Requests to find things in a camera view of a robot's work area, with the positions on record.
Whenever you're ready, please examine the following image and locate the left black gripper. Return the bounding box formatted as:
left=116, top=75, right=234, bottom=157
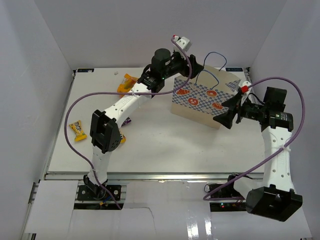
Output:
left=161, top=51, right=204, bottom=80

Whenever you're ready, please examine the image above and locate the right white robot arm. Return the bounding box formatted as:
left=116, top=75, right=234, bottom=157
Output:
left=213, top=86, right=303, bottom=222

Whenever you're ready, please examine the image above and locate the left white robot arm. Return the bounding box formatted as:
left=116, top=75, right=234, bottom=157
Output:
left=83, top=48, right=204, bottom=200

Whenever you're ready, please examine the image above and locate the blue checkered paper bag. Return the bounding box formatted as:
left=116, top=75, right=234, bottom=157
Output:
left=171, top=63, right=246, bottom=129

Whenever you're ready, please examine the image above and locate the orange mango gummy bag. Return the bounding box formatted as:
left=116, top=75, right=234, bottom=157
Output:
left=117, top=73, right=138, bottom=98

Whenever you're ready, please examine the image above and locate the purple m&m's packet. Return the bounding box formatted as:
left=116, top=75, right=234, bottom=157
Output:
left=122, top=117, right=132, bottom=126

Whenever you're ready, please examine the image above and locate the yellow m&m's packet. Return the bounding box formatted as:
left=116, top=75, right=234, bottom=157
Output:
left=69, top=120, right=87, bottom=142
left=119, top=130, right=127, bottom=144

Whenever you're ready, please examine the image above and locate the white front cover sheet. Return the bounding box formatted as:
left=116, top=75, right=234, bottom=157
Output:
left=25, top=180, right=312, bottom=240

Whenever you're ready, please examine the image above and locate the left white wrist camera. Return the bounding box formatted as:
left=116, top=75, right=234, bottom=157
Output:
left=173, top=35, right=192, bottom=52

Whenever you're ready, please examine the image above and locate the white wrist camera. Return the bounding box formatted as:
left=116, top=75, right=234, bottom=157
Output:
left=239, top=80, right=252, bottom=106
left=173, top=35, right=192, bottom=52

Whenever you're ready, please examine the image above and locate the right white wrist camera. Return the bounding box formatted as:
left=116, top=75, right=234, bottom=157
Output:
left=239, top=80, right=252, bottom=106

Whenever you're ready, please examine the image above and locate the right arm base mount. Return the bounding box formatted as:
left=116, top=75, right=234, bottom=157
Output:
left=209, top=185, right=246, bottom=213

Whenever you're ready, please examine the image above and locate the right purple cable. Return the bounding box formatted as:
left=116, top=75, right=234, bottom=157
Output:
left=202, top=76, right=306, bottom=201

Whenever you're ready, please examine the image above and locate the purple cable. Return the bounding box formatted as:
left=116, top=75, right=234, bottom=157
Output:
left=202, top=76, right=306, bottom=201
left=63, top=36, right=193, bottom=210

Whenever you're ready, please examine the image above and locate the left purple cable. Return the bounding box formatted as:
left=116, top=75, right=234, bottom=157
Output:
left=63, top=36, right=193, bottom=210

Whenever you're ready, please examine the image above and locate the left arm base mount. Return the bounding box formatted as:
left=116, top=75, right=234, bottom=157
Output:
left=76, top=184, right=122, bottom=202

